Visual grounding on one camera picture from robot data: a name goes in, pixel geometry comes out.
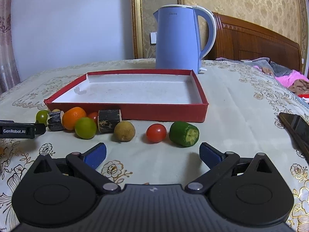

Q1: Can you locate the white wall switch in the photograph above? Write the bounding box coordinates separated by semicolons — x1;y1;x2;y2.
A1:
150;32;157;45

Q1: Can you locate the blue electric kettle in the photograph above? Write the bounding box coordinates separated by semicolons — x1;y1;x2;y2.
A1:
154;5;217;74

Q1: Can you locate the green tomato with star calyx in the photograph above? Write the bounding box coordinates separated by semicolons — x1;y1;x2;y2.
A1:
36;110;49;126

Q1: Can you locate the red cherry tomato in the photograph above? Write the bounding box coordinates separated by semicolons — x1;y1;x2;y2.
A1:
87;112;98;124
146;124;167;143

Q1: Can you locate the wooden bed headboard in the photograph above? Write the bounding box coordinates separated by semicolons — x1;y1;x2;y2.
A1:
206;13;301;71

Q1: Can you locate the red shallow cardboard box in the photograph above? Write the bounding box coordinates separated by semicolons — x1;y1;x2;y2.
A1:
44;69;208;123

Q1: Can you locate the green cucumber piece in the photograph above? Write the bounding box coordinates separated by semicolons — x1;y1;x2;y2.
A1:
169;121;199;147

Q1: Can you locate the black smartphone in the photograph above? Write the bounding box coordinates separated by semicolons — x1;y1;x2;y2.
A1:
278;113;308;162

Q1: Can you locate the pile of clothes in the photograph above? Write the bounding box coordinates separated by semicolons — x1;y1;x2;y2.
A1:
216;57;308;105

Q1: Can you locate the pink patterned curtain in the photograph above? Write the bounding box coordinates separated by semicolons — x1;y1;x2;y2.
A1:
0;0;20;93

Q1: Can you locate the orange mandarin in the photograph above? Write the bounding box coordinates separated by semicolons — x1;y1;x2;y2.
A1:
62;107;87;131

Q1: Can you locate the green lime fruit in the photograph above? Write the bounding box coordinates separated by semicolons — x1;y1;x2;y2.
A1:
74;117;97;139

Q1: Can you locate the brown longan fruit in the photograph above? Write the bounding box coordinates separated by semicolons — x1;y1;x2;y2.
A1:
114;121;136;142

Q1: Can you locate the long dark sugarcane piece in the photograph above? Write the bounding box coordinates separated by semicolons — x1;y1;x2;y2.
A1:
97;109;122;134

